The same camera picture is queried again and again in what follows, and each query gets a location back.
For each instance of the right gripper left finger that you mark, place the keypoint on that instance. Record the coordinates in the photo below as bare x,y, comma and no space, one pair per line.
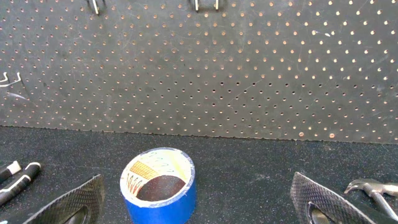
81,202

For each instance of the black and white pliers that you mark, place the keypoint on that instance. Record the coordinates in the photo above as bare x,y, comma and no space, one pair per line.
18,185

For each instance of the hammer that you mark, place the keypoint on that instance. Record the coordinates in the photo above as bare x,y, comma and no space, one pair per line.
370,186

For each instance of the black pegboard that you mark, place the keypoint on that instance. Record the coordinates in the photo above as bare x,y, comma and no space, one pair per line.
199,77

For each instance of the metal hook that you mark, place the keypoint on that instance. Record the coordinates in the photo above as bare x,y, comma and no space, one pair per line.
14,83
95,7
196,5

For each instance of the roll of blue tape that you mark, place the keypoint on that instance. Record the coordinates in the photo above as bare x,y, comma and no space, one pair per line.
161,211

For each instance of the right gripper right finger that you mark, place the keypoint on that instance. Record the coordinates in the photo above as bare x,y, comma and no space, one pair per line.
326,202

